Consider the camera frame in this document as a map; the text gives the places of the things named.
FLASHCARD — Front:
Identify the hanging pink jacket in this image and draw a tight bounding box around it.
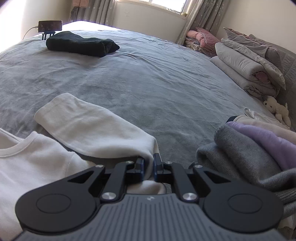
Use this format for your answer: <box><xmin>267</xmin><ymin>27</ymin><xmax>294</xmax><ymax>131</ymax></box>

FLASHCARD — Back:
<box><xmin>72</xmin><ymin>0</ymin><xmax>89</xmax><ymax>8</ymax></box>

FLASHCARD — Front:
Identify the small white folded garment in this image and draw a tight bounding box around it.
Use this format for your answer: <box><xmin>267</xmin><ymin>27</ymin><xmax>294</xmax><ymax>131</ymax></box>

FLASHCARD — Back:
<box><xmin>244</xmin><ymin>108</ymin><xmax>290</xmax><ymax>130</ymax></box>

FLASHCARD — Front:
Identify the grey star curtain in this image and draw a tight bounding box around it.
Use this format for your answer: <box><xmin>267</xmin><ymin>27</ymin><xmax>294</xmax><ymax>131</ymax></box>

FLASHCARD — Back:
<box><xmin>175</xmin><ymin>0</ymin><xmax>230</xmax><ymax>45</ymax></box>
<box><xmin>70</xmin><ymin>0</ymin><xmax>115</xmax><ymax>26</ymax></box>

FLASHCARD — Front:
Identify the white charging cable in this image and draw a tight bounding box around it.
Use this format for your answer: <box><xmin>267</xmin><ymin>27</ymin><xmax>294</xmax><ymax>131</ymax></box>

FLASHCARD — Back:
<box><xmin>22</xmin><ymin>26</ymin><xmax>39</xmax><ymax>40</ymax></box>

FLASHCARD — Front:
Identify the landscape phone on stand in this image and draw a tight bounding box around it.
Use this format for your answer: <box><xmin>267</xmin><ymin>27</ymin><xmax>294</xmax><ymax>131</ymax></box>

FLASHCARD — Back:
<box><xmin>38</xmin><ymin>20</ymin><xmax>62</xmax><ymax>33</ymax></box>

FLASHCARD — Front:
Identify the purple folded garment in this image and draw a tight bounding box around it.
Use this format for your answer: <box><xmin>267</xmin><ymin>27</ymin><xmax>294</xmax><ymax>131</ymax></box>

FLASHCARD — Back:
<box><xmin>227</xmin><ymin>121</ymin><xmax>295</xmax><ymax>171</ymax></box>

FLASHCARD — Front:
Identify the grey folded clothes pile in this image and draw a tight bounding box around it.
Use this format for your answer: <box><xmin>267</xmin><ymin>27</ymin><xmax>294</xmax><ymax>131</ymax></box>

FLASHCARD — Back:
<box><xmin>197</xmin><ymin>124</ymin><xmax>295</xmax><ymax>217</ymax></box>

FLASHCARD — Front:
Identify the grey bed sheet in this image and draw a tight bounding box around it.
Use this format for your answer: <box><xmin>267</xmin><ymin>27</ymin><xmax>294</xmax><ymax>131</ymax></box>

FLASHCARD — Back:
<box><xmin>1</xmin><ymin>22</ymin><xmax>270</xmax><ymax>166</ymax></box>

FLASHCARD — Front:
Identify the white Winnie sweatshirt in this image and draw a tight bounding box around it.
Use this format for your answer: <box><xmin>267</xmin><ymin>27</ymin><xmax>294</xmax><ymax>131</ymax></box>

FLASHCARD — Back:
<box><xmin>1</xmin><ymin>93</ymin><xmax>166</xmax><ymax>240</ymax></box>

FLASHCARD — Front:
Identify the left grey star curtain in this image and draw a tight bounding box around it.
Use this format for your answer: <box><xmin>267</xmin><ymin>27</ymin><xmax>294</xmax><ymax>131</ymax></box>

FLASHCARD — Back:
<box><xmin>70</xmin><ymin>0</ymin><xmax>115</xmax><ymax>26</ymax></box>

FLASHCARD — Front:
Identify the folded black garment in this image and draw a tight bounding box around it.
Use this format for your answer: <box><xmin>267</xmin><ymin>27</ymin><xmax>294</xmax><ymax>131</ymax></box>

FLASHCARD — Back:
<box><xmin>46</xmin><ymin>31</ymin><xmax>120</xmax><ymax>57</ymax></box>

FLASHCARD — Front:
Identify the right grey star curtain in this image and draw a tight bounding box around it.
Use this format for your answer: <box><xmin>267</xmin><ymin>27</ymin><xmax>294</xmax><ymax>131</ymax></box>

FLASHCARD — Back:
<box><xmin>175</xmin><ymin>0</ymin><xmax>230</xmax><ymax>45</ymax></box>

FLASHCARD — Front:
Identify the blue phone stand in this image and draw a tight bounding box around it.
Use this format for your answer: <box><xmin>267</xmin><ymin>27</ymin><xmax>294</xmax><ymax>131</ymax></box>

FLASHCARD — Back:
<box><xmin>42</xmin><ymin>31</ymin><xmax>56</xmax><ymax>40</ymax></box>

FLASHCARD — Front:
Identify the pink pillow pile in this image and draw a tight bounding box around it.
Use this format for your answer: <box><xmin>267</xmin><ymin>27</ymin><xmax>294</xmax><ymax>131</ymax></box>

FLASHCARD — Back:
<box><xmin>184</xmin><ymin>28</ymin><xmax>220</xmax><ymax>58</ymax></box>

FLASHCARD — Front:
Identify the folded grey quilt stack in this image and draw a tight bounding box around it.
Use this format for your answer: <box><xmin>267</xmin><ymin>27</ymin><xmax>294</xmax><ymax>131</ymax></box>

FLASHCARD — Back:
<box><xmin>211</xmin><ymin>28</ymin><xmax>286</xmax><ymax>99</ymax></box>

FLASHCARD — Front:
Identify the white plush toy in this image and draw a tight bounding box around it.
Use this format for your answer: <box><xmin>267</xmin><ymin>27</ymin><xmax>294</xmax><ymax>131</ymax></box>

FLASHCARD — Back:
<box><xmin>263</xmin><ymin>96</ymin><xmax>292</xmax><ymax>128</ymax></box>

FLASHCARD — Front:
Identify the window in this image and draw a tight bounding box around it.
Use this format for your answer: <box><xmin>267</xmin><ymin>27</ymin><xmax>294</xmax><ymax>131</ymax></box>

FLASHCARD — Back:
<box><xmin>116</xmin><ymin>0</ymin><xmax>193</xmax><ymax>16</ymax></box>

